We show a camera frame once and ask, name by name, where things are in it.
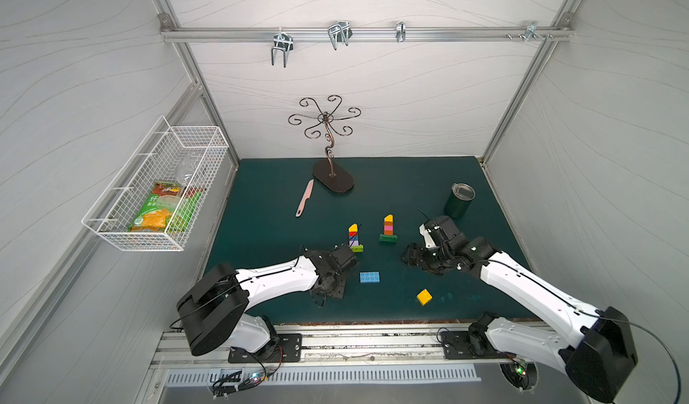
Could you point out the dark green metal tumbler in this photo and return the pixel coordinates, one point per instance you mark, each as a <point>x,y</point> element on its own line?
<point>459,200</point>

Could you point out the metal hook right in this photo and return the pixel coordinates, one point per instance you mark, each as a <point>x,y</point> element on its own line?
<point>530,33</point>

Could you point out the metal double hook middle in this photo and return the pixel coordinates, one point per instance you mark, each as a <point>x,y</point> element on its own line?
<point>339,33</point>

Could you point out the metal double hook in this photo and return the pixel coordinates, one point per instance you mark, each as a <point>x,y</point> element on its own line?
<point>339,33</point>
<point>283,45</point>

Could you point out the metal single hook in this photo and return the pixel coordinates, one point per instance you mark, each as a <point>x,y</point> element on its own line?
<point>401,31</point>

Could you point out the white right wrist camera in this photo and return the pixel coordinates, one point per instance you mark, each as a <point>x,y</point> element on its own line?
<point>427,238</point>

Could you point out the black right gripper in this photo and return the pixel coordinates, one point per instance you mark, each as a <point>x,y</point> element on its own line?
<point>422,256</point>

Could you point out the light blue lego plate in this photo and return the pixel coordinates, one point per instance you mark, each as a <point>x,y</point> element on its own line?
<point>370,277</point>

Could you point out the brown metal cup tree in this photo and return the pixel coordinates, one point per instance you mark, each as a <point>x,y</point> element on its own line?
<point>331,175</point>

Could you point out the green table mat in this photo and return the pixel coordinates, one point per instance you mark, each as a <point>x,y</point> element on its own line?
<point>259,228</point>

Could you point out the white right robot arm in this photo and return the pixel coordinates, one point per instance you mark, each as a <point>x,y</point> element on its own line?
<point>593,348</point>

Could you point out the white wire basket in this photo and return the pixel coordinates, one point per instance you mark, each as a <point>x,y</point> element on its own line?
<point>188,155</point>

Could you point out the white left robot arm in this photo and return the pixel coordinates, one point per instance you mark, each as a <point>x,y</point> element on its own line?
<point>215,310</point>

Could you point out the aluminium top rail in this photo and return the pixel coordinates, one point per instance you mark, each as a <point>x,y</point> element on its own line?
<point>360,34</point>

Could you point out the metal double hook left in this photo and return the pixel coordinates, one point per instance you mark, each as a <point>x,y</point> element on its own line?
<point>283,45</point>

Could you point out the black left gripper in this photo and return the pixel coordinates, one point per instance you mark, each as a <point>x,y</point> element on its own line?
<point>334,284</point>

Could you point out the pink plastic knife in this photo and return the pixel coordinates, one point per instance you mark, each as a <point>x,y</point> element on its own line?
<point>306,196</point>

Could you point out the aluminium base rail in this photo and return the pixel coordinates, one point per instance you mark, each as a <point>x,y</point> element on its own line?
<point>383,343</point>

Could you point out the dark green lego plate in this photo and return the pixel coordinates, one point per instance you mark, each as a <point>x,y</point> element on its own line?
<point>388,238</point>

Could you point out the green snack bag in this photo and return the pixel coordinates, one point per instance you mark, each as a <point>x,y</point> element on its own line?
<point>169,207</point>

